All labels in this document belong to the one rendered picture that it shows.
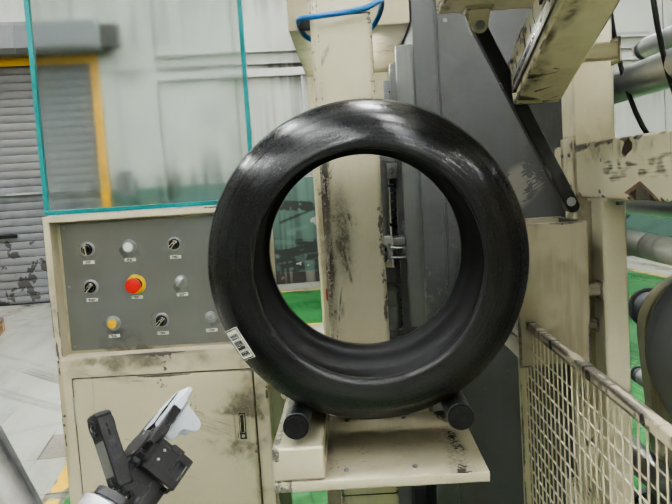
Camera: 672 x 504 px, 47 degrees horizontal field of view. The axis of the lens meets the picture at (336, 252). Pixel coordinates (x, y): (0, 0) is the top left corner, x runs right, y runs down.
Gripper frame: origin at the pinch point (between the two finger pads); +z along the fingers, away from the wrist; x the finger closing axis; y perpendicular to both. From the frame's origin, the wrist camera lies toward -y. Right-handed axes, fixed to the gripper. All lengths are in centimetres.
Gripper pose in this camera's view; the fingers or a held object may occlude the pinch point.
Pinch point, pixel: (182, 391)
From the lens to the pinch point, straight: 127.0
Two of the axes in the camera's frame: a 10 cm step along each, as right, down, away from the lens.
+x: 5.5, -3.0, -7.8
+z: 4.6, -6.7, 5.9
